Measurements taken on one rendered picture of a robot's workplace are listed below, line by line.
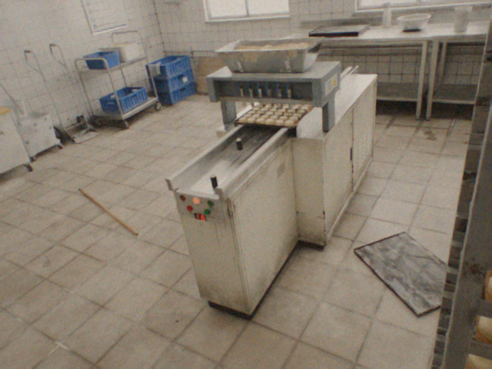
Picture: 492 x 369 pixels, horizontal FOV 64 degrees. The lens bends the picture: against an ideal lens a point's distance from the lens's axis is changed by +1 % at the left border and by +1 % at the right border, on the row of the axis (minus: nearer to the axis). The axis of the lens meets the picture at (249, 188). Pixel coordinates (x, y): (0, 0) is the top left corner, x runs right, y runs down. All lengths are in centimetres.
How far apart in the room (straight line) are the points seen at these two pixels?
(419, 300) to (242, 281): 99
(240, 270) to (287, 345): 47
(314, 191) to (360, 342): 86
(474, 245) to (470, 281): 6
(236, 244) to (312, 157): 72
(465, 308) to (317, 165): 171
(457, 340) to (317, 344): 150
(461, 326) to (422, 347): 154
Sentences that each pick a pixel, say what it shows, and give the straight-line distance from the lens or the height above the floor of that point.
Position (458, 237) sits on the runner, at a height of 105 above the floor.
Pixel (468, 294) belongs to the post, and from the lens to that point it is 65.
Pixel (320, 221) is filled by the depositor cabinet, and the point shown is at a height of 27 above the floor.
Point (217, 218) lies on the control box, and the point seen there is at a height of 73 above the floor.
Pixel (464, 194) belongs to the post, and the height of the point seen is 118.
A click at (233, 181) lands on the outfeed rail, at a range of 175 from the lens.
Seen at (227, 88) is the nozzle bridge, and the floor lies 108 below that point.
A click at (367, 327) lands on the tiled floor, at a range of 226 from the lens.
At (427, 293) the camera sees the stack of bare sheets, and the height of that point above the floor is 2.
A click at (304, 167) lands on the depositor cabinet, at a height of 65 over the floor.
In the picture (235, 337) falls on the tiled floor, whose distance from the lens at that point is 224.
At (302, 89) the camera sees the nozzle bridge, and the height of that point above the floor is 109.
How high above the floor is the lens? 172
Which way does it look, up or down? 30 degrees down
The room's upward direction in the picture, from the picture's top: 8 degrees counter-clockwise
